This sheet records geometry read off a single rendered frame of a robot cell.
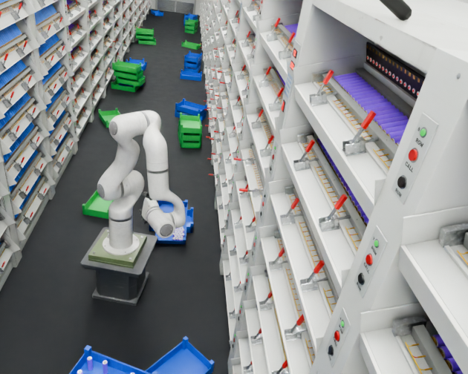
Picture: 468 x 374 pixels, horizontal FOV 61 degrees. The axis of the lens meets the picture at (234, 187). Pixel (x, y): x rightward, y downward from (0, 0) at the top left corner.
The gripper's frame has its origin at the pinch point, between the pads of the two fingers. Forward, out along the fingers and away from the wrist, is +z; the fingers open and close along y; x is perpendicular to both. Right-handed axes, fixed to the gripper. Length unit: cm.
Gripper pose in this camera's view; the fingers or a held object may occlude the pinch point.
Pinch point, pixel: (143, 202)
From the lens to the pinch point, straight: 204.3
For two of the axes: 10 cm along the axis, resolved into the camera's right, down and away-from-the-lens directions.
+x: -8.4, -0.4, -5.5
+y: 2.3, -9.3, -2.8
